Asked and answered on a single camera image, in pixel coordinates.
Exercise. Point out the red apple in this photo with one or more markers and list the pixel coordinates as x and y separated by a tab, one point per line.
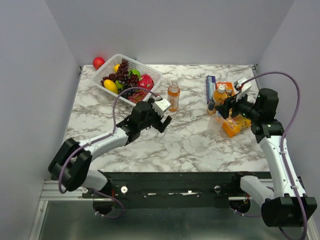
98	62

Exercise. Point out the black grape bunch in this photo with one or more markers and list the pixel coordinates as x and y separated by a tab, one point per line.
129	90

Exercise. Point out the orange snack bag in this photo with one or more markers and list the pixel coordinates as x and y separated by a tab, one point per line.
233	126

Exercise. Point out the yellow lemon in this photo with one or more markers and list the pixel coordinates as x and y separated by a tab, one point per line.
116	68

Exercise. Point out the pink dragon fruit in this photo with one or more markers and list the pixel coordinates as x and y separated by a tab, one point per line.
146	82

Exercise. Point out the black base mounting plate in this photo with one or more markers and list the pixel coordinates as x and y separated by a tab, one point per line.
174	189

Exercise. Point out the blue toothpaste box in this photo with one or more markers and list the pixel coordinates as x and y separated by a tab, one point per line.
210	83

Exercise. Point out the small orange juice bottle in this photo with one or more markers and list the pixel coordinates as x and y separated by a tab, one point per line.
218	96

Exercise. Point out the orange razor package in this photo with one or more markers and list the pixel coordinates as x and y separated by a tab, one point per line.
229	88

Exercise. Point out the green apple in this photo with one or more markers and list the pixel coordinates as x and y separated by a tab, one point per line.
135	72

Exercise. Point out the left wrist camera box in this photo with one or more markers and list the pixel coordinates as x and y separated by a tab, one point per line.
161	106

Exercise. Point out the dark purple grape bunch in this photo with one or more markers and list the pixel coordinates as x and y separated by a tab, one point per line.
122	77

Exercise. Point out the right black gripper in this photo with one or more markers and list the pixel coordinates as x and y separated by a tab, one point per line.
231	102

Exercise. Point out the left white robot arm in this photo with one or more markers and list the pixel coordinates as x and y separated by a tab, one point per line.
71	164

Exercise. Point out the tall orange drink bottle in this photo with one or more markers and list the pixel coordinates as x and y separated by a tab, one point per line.
173	94

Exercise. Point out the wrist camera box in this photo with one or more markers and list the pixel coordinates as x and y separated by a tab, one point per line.
161	106
242	87

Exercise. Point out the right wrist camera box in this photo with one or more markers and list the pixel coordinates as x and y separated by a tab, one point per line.
242	87

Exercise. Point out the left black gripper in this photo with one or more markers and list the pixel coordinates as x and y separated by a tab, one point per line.
160	126

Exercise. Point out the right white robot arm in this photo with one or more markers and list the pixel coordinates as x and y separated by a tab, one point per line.
286	204

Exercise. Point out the clear plastic bottle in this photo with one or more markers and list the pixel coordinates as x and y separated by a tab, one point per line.
215	124

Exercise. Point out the white plastic fruit basket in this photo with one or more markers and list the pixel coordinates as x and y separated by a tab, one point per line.
108	68

